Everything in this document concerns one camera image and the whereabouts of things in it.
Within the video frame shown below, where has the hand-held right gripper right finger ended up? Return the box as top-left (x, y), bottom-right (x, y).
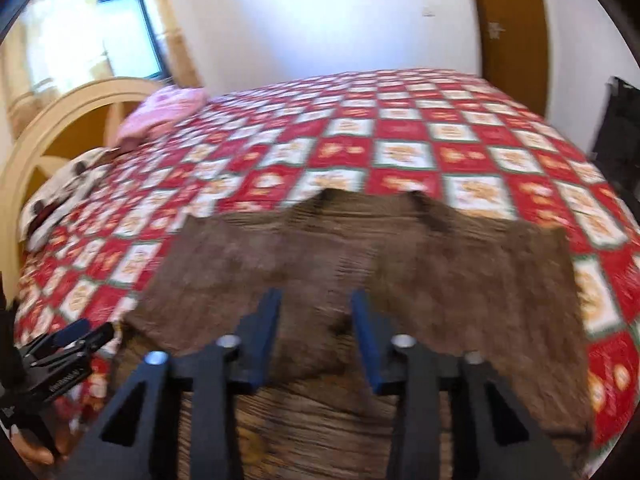
top-left (350, 288), bottom-right (576, 480)

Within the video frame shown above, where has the cream wooden headboard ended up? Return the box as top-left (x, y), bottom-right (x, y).
top-left (0, 77), bottom-right (161, 306)

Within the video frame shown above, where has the black bag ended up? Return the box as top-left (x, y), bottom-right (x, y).
top-left (587, 76), bottom-right (640, 196)

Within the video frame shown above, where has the window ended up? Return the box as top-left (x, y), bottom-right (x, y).
top-left (95, 0), bottom-right (168, 81)

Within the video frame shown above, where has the sheer white curtain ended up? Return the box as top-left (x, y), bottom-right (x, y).
top-left (5, 0), bottom-right (121, 131)

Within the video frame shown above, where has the pink pillow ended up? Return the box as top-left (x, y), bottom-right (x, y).
top-left (116, 85), bottom-right (207, 152)

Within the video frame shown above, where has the red checked printed bedspread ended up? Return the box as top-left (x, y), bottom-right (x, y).
top-left (15, 66), bottom-right (640, 461)

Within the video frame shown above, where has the beige curtain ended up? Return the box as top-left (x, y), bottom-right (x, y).
top-left (142, 0), bottom-right (203, 88)

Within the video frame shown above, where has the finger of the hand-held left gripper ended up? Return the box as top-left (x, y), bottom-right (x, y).
top-left (50, 319), bottom-right (92, 348)
top-left (75, 322), bottom-right (116, 357)

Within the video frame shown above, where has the brown wooden door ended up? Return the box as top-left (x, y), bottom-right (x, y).
top-left (467, 0), bottom-right (551, 118)

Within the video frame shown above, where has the white dark-spotted pillow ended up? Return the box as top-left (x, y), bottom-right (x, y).
top-left (22, 147), bottom-right (121, 251)

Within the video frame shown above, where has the brown knit sweater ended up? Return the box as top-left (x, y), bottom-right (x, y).
top-left (107, 189), bottom-right (596, 480)

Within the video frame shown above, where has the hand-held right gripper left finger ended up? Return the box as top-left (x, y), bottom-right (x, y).
top-left (62, 287), bottom-right (286, 480)

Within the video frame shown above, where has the person's left hand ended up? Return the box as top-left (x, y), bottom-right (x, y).
top-left (7, 422), bottom-right (56, 466)

